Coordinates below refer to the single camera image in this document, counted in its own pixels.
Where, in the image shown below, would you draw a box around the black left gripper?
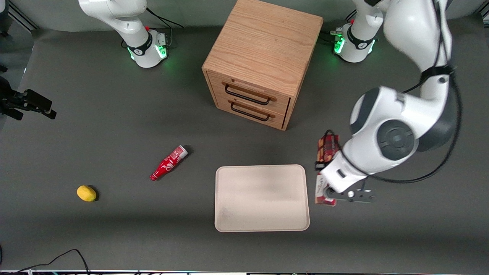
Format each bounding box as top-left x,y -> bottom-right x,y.
315,161 -> 338,200

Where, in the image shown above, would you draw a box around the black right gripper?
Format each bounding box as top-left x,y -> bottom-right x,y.
0,76 -> 57,121

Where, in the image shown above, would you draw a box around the red cookie box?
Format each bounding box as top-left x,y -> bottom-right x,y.
314,131 -> 341,207

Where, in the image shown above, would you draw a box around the beige plastic tray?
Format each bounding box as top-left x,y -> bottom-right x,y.
214,164 -> 310,233

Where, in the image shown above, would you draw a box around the yellow lemon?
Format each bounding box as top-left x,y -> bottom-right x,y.
76,185 -> 97,202

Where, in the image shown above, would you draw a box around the wooden two-drawer cabinet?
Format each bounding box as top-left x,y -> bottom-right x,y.
202,0 -> 324,131

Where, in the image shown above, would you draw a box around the red cola bottle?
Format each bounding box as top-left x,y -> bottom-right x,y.
150,145 -> 189,181

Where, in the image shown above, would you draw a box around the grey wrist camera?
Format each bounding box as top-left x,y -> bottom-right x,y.
337,189 -> 377,204

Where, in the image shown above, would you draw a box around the black drawer handle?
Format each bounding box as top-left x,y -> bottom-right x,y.
224,84 -> 271,106
230,102 -> 271,122

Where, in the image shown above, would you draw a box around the aluminium frame rail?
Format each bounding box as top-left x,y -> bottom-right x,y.
8,0 -> 39,32

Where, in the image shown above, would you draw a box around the black left base cables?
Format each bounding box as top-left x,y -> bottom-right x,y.
320,11 -> 358,45

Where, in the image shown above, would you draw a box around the black base cables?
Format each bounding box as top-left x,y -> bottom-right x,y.
145,7 -> 184,46
320,11 -> 358,45

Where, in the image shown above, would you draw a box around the black right base cables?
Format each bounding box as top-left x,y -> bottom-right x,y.
145,7 -> 184,46

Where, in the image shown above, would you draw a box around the black table edge cable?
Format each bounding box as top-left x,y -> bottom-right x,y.
0,249 -> 91,275

